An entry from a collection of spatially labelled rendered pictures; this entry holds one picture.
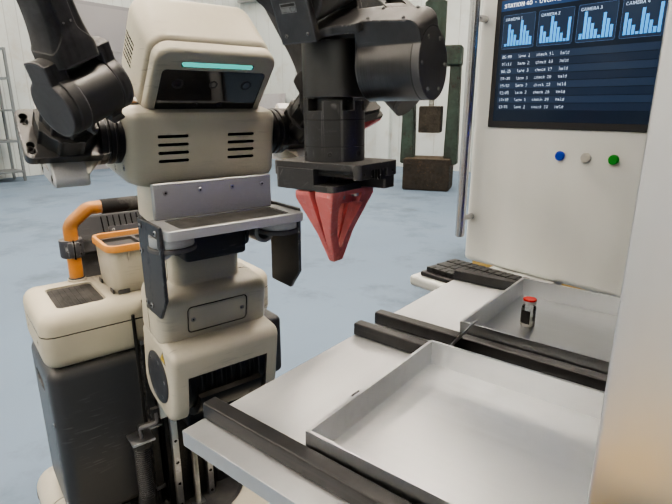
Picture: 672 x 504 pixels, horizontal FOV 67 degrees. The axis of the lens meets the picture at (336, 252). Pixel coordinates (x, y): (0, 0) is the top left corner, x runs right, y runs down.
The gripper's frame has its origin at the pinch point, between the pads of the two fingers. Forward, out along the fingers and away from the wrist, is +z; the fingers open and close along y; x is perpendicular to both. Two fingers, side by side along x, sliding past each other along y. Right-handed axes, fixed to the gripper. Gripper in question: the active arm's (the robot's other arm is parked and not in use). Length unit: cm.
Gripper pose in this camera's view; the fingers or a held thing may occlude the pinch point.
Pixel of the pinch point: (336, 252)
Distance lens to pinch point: 51.1
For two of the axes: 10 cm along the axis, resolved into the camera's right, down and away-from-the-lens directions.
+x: 6.2, -2.2, 7.5
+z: 0.1, 9.6, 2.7
